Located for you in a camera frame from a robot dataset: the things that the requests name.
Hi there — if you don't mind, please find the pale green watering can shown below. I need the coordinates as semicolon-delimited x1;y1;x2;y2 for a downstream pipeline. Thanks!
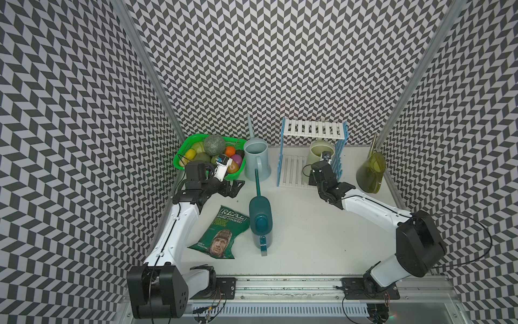
306;140;335;165

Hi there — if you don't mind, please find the dark teal watering can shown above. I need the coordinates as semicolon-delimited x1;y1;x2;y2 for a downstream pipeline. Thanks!
249;169;273;257

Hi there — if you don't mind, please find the olive transparent watering can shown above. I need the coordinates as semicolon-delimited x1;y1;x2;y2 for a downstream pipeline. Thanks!
356;134;387;194

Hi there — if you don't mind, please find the light blue watering can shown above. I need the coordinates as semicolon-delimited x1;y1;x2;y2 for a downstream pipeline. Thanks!
244;113;271;183

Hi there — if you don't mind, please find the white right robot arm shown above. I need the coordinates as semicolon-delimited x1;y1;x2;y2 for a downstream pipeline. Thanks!
309;161;447;299

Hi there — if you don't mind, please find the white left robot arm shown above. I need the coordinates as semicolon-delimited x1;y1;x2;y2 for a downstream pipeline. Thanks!
126;156;244;321

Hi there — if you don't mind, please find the blue and white slatted shelf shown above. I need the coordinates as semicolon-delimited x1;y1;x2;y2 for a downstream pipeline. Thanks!
277;117;349;188

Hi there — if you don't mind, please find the yellow lemon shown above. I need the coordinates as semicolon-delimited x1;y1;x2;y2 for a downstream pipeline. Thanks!
184;148;197;161

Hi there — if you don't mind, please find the magenta toy fruit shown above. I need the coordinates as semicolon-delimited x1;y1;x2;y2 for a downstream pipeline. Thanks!
231;154;243;167

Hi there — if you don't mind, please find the pale green cabbage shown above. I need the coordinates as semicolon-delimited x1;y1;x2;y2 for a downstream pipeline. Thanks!
191;141;205;154

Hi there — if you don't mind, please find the orange toy fruit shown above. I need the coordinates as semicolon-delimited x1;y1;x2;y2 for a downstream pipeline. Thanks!
225;146;236;157

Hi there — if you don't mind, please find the netted melon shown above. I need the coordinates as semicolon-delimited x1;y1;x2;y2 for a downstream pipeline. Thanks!
203;134;227;157

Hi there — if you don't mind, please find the green plastic basket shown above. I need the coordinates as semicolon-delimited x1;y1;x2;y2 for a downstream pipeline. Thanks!
173;134;247;180

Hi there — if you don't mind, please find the green chips bag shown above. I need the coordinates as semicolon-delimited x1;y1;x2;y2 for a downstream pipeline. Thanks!
189;206;250;259

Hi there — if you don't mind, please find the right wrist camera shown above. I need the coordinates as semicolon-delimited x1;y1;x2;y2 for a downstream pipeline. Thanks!
321;151;333;164

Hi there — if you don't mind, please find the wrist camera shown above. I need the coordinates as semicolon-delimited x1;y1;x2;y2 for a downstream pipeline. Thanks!
321;151;333;164
214;154;232;182

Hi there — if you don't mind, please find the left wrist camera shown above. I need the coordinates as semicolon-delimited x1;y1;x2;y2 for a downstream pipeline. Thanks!
214;154;232;182

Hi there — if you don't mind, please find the metal base rail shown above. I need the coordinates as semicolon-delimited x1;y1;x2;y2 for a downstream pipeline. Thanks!
117;275;466;324

